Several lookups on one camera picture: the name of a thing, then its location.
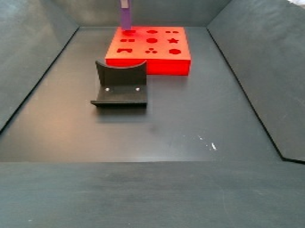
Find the black curved holder stand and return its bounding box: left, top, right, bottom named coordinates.
left=91, top=61, right=147, bottom=107

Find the red shape-sorting block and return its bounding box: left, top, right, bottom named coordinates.
left=104, top=27, right=191, bottom=76

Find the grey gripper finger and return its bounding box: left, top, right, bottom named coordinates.
left=120, top=0, right=128, bottom=9

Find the purple rectangular peg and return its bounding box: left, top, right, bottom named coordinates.
left=120, top=0, right=131, bottom=30

